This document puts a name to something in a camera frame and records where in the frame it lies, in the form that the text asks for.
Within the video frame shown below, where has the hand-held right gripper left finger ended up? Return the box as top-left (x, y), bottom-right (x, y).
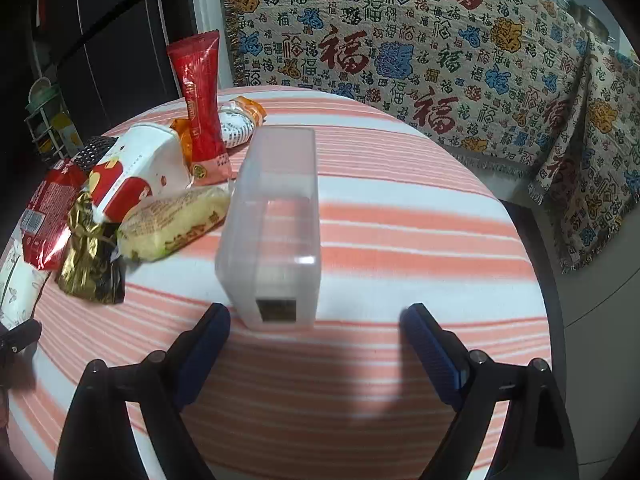
top-left (54, 302), bottom-right (232, 480)

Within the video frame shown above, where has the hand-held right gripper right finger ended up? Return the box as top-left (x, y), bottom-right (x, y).
top-left (402, 302), bottom-right (581, 480)

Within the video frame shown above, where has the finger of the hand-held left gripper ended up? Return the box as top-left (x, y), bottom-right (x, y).
top-left (0, 319), bottom-right (42, 358)

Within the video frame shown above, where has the yellow snack packet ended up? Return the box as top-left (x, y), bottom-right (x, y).
top-left (117, 186), bottom-right (232, 262)

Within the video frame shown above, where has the black foam net sleeve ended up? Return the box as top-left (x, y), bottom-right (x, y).
top-left (72, 136), bottom-right (118, 173)

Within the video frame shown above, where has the white flower print packet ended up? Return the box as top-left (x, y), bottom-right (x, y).
top-left (0, 225), bottom-right (48, 331)

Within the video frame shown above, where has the red crinkled snack packet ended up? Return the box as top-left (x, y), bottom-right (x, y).
top-left (21, 159), bottom-right (88, 272)

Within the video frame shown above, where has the translucent plastic box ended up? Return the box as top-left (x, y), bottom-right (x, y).
top-left (215, 126), bottom-right (321, 330)

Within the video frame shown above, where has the white and red paper carton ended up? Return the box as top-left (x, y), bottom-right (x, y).
top-left (89, 124), bottom-right (191, 223)

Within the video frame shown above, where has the orange and white snack packet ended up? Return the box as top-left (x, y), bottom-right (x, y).
top-left (170, 96), bottom-right (268, 168)

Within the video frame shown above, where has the green storage rack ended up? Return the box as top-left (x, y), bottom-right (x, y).
top-left (24, 77), bottom-right (83, 163)

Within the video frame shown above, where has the tall red snack packet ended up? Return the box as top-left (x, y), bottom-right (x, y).
top-left (166, 31), bottom-right (233, 188)

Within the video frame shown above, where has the black refrigerator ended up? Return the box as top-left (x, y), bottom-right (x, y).
top-left (30, 0), bottom-right (196, 146)

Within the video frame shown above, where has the printed blanket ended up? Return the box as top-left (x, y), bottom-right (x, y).
top-left (216, 0), bottom-right (640, 273)

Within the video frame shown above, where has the steel pot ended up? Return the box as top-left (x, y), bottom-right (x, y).
top-left (557, 0), bottom-right (618, 43)

